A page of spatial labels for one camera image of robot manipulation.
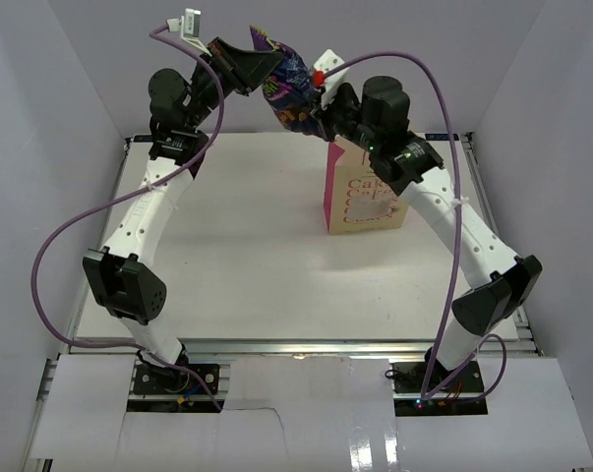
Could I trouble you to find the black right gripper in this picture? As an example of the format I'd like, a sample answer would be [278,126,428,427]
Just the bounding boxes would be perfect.
[305,82,384,152]

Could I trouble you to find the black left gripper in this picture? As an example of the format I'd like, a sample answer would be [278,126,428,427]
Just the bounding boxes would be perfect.
[184,37,282,130]

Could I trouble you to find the purple snack bag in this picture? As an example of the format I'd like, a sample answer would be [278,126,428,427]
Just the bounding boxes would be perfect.
[249,26,325,139]

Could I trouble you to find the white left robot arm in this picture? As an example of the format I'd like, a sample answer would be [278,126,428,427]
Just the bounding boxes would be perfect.
[83,38,283,392]

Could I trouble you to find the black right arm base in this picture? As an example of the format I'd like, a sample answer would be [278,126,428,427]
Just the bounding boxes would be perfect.
[383,361,489,417]

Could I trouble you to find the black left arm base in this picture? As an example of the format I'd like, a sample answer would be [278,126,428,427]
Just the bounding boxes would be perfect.
[130,363,220,400]

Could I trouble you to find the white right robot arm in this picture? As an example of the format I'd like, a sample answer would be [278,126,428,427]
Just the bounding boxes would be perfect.
[314,73,543,392]

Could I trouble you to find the blue label right corner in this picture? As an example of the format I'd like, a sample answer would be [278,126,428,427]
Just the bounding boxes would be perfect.
[424,133,460,142]

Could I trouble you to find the blue label corner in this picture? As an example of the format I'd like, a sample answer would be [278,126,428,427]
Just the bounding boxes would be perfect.
[132,135,152,143]
[424,133,460,142]

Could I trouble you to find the blue label left corner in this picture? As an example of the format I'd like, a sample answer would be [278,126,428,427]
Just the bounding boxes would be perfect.
[132,135,152,143]

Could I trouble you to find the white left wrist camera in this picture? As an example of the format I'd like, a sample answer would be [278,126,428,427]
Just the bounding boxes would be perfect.
[167,8,208,53]

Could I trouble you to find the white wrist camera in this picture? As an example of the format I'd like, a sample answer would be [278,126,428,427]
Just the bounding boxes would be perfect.
[312,49,348,109]
[167,8,208,53]

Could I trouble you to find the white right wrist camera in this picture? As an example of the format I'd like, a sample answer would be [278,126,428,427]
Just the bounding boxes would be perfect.
[312,49,348,109]

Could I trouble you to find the paper bag with pink handles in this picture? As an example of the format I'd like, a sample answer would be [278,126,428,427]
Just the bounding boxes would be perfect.
[324,137,408,235]

